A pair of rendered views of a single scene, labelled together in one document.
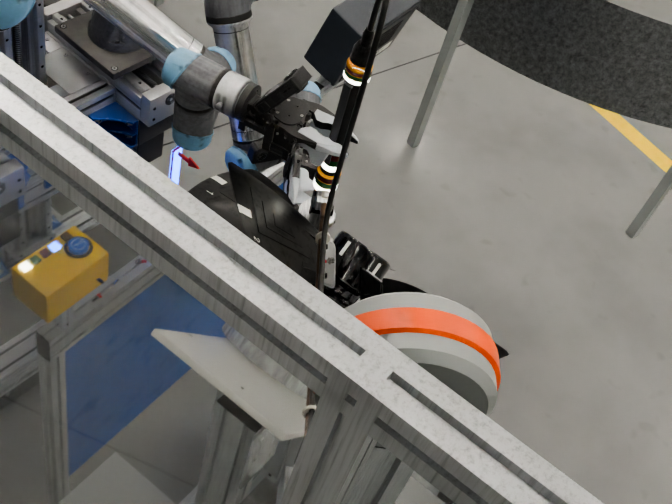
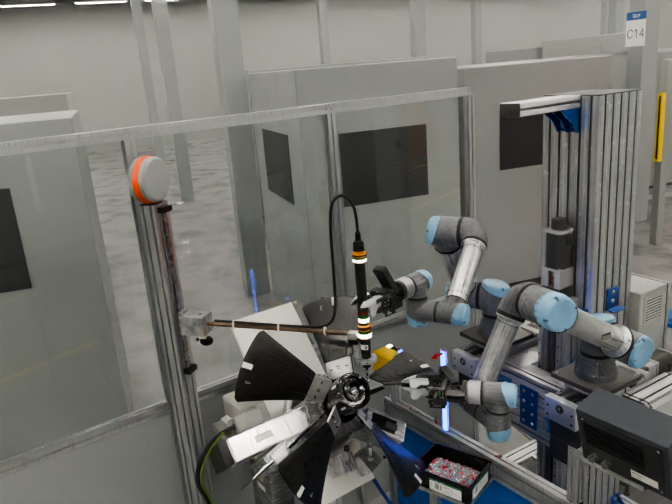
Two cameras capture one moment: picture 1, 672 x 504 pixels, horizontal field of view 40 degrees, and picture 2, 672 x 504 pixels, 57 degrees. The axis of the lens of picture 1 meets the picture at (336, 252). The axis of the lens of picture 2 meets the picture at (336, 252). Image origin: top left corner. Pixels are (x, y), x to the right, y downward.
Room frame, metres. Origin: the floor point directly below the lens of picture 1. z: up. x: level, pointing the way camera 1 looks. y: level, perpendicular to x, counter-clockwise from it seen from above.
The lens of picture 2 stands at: (2.08, -1.55, 2.19)
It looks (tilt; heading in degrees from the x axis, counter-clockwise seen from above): 16 degrees down; 122
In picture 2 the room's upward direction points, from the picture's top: 5 degrees counter-clockwise
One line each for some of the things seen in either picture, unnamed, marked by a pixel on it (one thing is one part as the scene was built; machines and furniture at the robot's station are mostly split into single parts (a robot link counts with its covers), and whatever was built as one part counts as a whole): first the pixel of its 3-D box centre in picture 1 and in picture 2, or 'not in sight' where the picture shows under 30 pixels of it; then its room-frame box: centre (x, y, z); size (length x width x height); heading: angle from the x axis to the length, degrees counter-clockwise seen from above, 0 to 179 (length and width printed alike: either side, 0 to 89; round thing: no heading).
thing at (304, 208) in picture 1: (321, 203); (362, 346); (1.16, 0.05, 1.32); 0.09 x 0.07 x 0.10; 12
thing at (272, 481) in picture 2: not in sight; (272, 483); (0.77, -0.02, 0.73); 0.15 x 0.09 x 0.22; 157
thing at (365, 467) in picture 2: not in sight; (365, 460); (1.15, 0.03, 0.91); 0.12 x 0.08 x 0.12; 157
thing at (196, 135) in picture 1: (196, 113); (421, 310); (1.25, 0.33, 1.35); 0.11 x 0.08 x 0.11; 3
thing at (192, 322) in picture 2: not in sight; (195, 322); (0.55, -0.07, 1.37); 0.10 x 0.07 x 0.08; 12
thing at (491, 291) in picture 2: not in sight; (494, 296); (1.32, 0.91, 1.20); 0.13 x 0.12 x 0.14; 3
